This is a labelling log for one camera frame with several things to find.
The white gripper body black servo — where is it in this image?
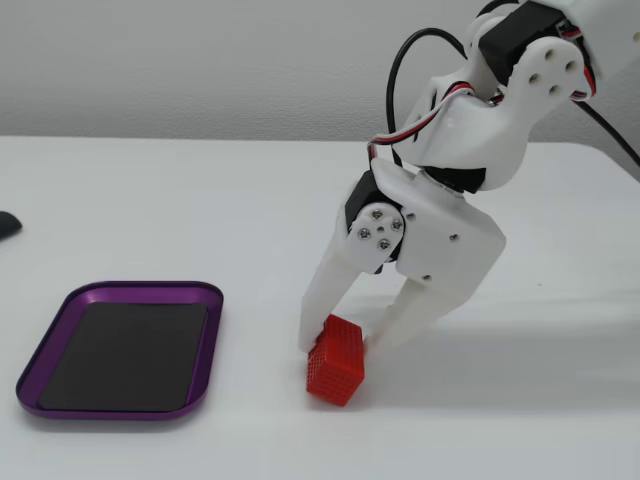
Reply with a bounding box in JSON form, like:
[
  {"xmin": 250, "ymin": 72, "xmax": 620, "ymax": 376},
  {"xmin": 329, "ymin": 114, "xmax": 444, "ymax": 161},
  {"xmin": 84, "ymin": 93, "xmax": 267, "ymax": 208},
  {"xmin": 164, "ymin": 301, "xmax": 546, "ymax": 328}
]
[{"xmin": 343, "ymin": 160, "xmax": 507, "ymax": 303}]

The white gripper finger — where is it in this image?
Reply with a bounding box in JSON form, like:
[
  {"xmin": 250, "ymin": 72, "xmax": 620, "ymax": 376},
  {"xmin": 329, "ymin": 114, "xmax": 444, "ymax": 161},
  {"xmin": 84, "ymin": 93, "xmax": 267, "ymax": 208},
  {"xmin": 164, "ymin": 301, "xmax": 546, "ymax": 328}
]
[
  {"xmin": 366, "ymin": 275, "xmax": 467, "ymax": 352},
  {"xmin": 298, "ymin": 203, "xmax": 407, "ymax": 353}
]

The red rectangular cube block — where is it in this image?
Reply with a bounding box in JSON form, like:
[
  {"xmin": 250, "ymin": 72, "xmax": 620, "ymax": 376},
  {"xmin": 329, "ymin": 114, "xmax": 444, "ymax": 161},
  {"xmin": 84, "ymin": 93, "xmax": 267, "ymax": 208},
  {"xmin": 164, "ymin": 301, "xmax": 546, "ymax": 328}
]
[{"xmin": 305, "ymin": 313, "xmax": 369, "ymax": 409}]

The purple metal tray black mat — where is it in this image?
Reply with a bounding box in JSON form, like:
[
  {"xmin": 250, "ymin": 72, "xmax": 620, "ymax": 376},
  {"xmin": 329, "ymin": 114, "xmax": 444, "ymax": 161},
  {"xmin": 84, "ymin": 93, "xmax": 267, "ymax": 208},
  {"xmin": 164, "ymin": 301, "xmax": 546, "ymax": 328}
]
[{"xmin": 14, "ymin": 280, "xmax": 225, "ymax": 423}]

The flat black rounded object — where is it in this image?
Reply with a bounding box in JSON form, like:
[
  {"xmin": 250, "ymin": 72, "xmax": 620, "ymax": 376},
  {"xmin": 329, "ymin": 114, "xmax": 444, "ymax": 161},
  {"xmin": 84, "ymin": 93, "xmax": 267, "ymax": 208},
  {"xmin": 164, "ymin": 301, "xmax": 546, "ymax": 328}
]
[{"xmin": 0, "ymin": 211, "xmax": 24, "ymax": 240}]

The red white black servo wire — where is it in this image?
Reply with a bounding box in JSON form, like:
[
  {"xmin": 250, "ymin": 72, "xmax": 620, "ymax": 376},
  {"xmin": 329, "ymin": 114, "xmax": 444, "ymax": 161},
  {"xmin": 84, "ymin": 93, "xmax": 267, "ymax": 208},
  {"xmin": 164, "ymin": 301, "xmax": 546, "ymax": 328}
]
[{"xmin": 368, "ymin": 80, "xmax": 477, "ymax": 162}]

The black cable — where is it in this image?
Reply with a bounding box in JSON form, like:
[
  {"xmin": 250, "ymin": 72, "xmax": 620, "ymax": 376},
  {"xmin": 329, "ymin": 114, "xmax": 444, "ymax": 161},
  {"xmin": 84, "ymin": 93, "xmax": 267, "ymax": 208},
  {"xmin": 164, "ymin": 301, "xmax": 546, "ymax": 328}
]
[{"xmin": 385, "ymin": 28, "xmax": 640, "ymax": 172}]

